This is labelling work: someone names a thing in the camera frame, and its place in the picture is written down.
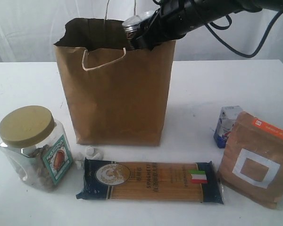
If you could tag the white pebble cluster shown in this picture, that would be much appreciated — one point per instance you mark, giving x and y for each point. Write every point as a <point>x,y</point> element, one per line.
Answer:
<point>90,153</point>

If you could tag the clear can dark grains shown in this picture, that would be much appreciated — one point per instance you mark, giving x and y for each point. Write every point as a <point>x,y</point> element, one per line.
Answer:
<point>132,24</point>

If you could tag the small blue white packet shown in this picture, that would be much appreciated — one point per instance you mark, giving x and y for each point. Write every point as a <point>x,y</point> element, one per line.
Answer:
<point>226,120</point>

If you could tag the brown kraft pouch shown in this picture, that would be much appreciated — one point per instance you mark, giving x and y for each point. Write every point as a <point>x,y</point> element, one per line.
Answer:
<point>252,163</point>

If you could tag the clear jar yellow lid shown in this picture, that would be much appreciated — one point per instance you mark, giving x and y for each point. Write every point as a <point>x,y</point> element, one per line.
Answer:
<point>36,146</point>

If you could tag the spaghetti package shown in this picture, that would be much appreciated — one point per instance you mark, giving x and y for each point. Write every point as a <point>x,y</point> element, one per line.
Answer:
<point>150,181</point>

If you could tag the brown paper bag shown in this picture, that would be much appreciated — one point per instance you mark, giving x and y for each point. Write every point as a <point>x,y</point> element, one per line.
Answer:
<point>116,96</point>

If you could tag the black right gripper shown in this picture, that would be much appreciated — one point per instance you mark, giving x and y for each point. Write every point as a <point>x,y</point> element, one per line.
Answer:
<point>174,19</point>

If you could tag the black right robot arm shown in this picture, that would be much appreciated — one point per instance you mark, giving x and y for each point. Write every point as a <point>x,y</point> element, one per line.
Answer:
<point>211,10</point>

